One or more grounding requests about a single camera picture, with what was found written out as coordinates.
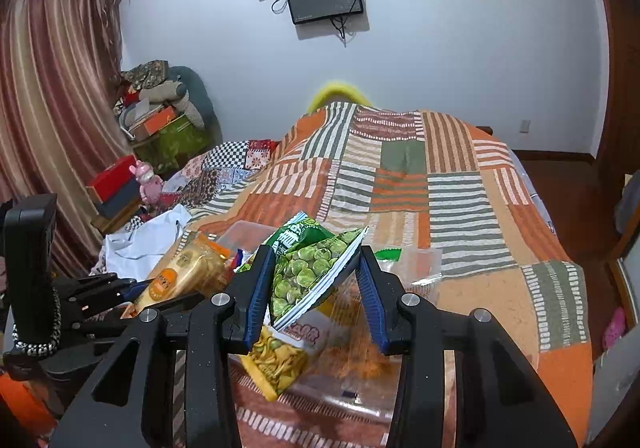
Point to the checkered floral quilt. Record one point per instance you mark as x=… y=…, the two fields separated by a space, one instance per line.
x=225 y=162

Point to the green pea snack packet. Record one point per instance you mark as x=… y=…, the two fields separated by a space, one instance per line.
x=300 y=273

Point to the dark box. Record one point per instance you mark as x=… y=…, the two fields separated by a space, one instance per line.
x=120 y=205

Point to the clear bag of orange snacks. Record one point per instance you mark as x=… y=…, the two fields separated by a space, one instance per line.
x=350 y=348

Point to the green patterned box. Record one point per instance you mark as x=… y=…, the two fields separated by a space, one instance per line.
x=170 y=142

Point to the pink slipper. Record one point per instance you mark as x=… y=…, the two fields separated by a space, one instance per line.
x=615 y=328

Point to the striped pink curtain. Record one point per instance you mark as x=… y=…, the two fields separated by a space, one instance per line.
x=50 y=102

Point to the white cloth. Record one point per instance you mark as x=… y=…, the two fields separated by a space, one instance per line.
x=145 y=243

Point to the orange label cracker pack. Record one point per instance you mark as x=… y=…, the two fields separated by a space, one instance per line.
x=185 y=273

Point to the floral patterned cloth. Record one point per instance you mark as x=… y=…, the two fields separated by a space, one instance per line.
x=145 y=72

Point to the yellow plush toy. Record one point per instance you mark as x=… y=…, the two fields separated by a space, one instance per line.
x=337 y=92

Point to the grey plush toy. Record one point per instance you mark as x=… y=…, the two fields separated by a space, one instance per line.
x=187 y=92

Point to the yellow chip packet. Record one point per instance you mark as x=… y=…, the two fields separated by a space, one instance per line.
x=275 y=363

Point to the red box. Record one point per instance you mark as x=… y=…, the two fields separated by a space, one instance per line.
x=112 y=177

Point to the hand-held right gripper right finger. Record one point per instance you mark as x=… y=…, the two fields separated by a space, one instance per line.
x=372 y=295

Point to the pink rabbit toy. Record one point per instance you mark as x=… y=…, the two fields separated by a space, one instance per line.
x=147 y=183

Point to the grey cloth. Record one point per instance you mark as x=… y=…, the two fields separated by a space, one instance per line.
x=629 y=203

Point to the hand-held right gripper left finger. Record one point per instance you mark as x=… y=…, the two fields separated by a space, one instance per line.
x=260 y=290

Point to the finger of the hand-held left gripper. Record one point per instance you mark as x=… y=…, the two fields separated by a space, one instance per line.
x=105 y=288
x=110 y=318

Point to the green topped clear bag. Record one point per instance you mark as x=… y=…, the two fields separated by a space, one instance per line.
x=415 y=265

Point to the orange box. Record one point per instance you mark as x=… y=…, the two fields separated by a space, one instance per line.
x=155 y=122

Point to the wooden door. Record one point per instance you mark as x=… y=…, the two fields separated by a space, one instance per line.
x=617 y=52

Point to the striped patchwork blanket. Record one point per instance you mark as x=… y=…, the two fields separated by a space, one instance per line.
x=450 y=198

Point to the clear plastic container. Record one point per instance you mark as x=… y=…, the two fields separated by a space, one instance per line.
x=240 y=233

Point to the wall outlet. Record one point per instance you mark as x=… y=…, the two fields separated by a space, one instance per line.
x=525 y=125

